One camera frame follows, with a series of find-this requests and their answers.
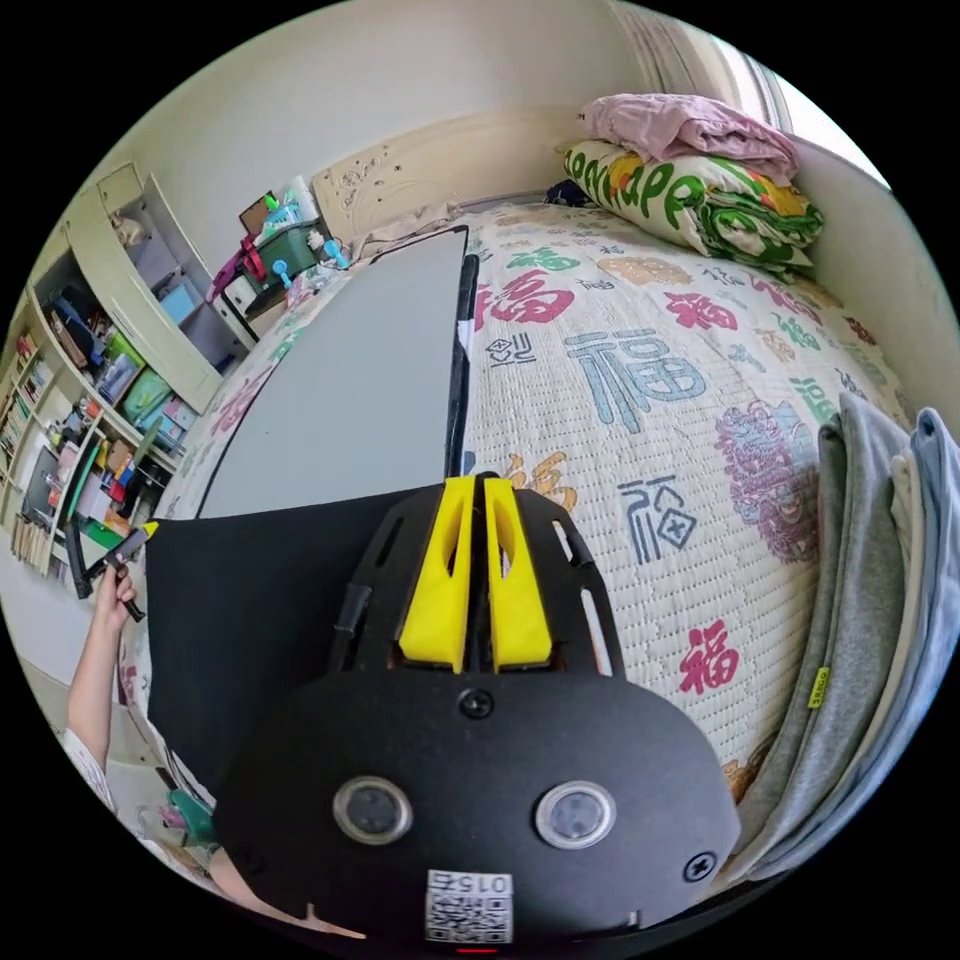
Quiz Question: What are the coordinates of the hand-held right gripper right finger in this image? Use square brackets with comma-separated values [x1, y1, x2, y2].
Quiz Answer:
[483, 476, 558, 673]

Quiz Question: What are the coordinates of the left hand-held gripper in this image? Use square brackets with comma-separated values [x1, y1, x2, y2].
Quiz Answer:
[74, 520, 161, 625]

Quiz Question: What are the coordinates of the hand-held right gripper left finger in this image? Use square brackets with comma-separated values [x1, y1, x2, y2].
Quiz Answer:
[397, 476, 477, 674]

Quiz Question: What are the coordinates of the black short sleeve shirt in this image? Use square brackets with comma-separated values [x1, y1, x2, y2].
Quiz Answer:
[143, 479, 453, 798]

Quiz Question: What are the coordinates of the person's left forearm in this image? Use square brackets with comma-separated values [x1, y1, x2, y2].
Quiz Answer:
[65, 622, 130, 744]

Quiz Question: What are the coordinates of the person's left hand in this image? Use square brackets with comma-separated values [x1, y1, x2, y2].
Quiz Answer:
[92, 566, 138, 637]

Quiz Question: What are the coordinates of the person's right hand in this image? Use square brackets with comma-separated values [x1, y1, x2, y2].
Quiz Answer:
[208, 847, 370, 940]

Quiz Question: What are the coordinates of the bed with printed quilt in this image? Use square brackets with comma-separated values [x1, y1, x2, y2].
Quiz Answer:
[116, 110, 948, 815]

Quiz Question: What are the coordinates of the cream shelf cupboard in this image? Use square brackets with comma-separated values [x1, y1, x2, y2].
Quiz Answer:
[0, 161, 258, 588]

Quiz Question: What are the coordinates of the grey flat folding board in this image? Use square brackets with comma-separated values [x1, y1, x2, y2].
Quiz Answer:
[196, 223, 483, 522]

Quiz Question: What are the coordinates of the person's body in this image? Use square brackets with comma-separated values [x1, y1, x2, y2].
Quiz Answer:
[63, 723, 125, 823]

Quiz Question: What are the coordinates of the nightstand with green box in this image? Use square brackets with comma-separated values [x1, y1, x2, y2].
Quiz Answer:
[212, 178, 352, 352]

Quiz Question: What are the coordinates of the pile of clothes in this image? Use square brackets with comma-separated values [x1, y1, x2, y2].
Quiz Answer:
[725, 388, 960, 883]

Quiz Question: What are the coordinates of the folded green printed blanket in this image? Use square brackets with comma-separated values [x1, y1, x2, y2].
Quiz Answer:
[558, 138, 826, 280]

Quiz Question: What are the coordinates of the pink crumpled cloth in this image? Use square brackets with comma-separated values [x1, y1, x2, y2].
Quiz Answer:
[577, 92, 801, 183]

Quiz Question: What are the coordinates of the window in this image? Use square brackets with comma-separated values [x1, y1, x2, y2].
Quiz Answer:
[738, 41, 895, 190]

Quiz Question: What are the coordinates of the curtain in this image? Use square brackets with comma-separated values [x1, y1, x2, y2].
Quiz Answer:
[616, 0, 785, 135]

